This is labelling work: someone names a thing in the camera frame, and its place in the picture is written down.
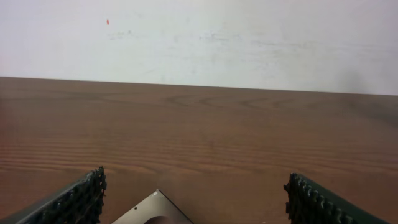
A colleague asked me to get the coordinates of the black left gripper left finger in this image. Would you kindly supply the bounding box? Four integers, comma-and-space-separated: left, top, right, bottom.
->
1, 166, 107, 224

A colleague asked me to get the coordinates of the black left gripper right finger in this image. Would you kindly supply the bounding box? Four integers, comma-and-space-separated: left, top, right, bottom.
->
284, 173, 387, 224

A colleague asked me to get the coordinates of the Galaxy S25 Ultra smartphone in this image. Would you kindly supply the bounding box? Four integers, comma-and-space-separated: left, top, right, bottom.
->
113, 190, 193, 224

